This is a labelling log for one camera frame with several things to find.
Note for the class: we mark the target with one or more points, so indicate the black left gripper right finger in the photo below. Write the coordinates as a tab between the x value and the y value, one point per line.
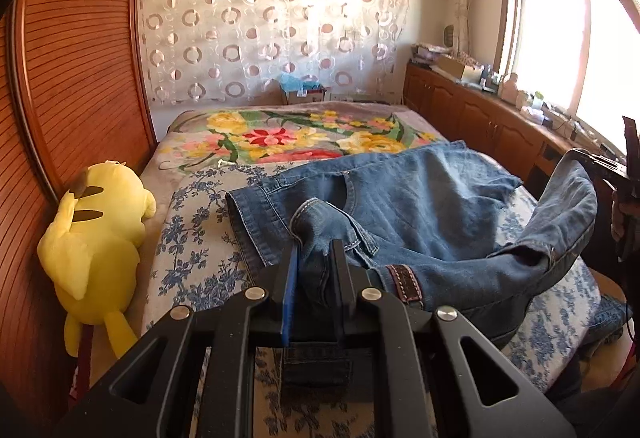
377	327

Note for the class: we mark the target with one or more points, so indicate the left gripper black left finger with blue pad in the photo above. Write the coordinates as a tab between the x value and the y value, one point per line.
251	319

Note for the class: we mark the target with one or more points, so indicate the blue denim jeans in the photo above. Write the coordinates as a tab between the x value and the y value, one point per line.
423	224

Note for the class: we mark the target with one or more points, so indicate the blue floral white quilt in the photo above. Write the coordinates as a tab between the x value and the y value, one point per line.
195	261

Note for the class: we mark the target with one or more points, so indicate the wooden low cabinet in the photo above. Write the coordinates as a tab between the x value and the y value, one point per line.
486	124

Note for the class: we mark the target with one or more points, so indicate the white bottle on cabinet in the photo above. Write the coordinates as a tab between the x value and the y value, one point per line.
509	89

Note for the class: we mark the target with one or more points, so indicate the wooden framed window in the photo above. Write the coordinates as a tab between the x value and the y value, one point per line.
579	60

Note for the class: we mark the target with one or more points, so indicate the yellow Pikachu plush toy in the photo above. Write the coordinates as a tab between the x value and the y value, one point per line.
90	252

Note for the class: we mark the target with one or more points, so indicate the colourful floral grey blanket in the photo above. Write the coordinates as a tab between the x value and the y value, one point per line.
282	134

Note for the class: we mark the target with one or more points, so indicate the cardboard box on cabinet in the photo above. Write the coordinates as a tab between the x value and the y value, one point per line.
455	68

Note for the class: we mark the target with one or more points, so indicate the cardboard box with blue bag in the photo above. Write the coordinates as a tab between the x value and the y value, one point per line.
298	91

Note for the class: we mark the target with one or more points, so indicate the sheer circle pattern curtain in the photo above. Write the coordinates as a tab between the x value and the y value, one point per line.
240	51

